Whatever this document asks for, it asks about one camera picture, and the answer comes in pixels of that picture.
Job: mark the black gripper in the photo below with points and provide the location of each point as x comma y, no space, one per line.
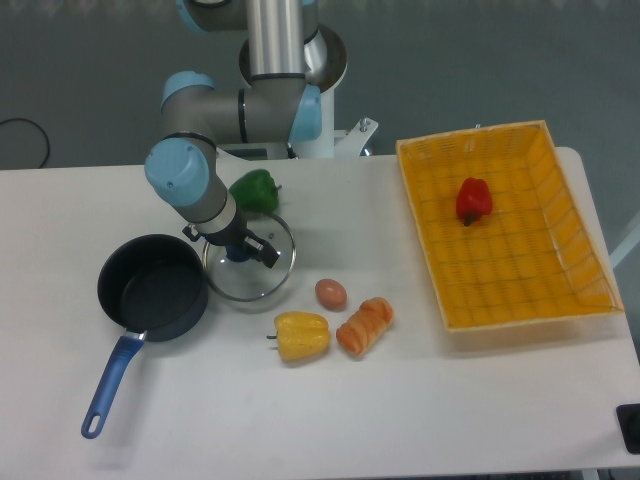
234,238

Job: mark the glass lid blue knob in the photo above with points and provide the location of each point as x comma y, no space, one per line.
239,278

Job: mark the dark saucepan blue handle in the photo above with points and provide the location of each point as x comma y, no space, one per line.
155,288

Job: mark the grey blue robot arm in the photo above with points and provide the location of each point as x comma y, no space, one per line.
279,105

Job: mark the green bell pepper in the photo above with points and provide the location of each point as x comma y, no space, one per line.
256,191

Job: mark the brown egg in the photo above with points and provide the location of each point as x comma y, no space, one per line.
331,294

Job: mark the yellow bell pepper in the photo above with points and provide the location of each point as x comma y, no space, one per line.
300,335

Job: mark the orange croissant bread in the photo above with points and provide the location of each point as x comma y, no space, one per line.
364,327

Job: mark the red bell pepper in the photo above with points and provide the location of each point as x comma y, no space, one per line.
474,200

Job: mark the yellow wicker basket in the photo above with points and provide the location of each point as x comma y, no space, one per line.
533,259

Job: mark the black device at edge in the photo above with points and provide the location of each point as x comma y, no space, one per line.
628,416

